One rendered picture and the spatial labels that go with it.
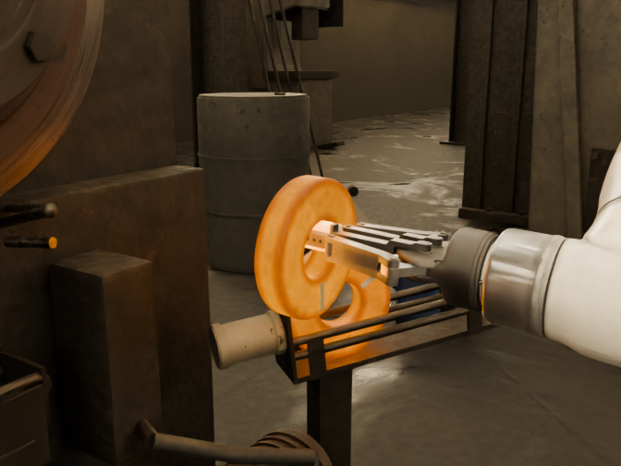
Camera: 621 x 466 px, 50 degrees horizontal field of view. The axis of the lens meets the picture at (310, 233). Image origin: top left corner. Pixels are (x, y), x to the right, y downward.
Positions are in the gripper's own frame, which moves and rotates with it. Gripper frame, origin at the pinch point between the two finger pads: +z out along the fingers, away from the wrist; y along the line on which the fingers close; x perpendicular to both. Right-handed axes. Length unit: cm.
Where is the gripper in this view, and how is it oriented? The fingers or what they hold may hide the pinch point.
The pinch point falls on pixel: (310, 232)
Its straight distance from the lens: 71.6
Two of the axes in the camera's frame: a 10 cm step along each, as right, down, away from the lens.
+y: 5.6, -2.0, 8.1
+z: -8.3, -1.9, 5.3
